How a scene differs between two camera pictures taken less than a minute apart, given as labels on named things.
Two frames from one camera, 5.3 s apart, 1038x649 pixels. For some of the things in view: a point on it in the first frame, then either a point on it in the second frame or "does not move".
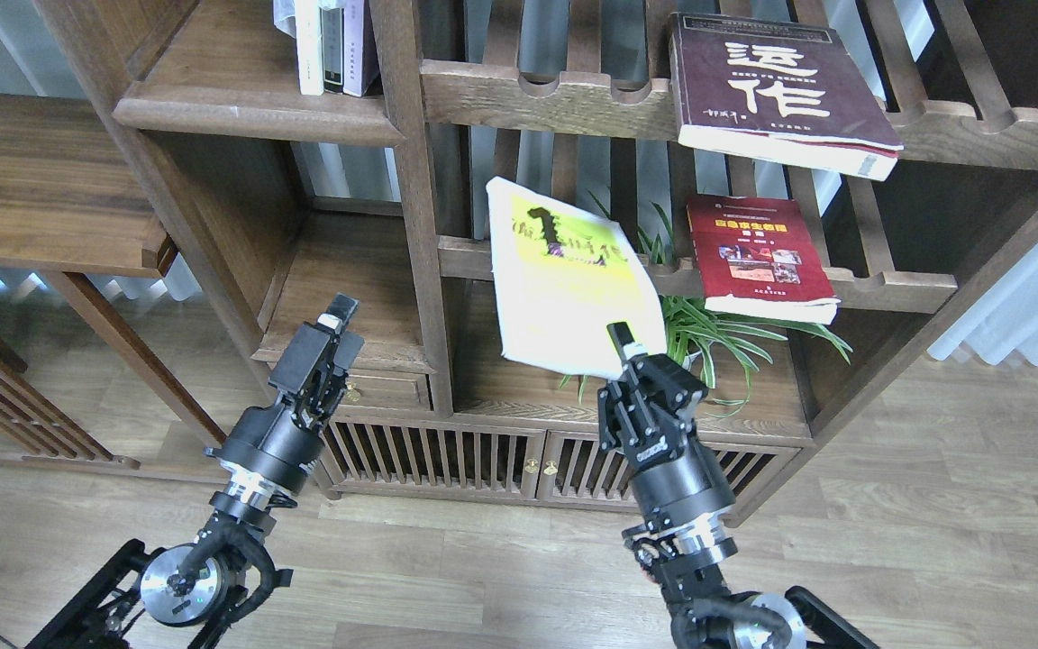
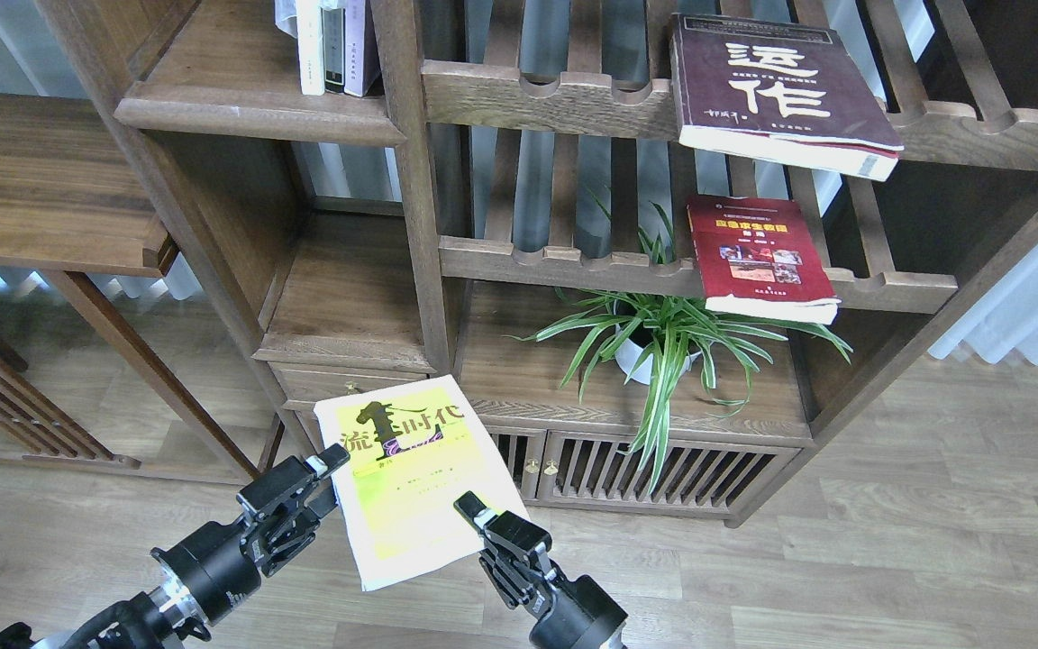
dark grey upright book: (332, 22) does not move
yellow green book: (561, 277) to (414, 449)
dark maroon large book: (782, 93) does not move
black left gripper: (267, 451) to (218, 569)
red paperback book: (757, 260) does not move
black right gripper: (679, 489) to (573, 613)
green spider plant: (705, 333) does not move
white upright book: (309, 49) does not move
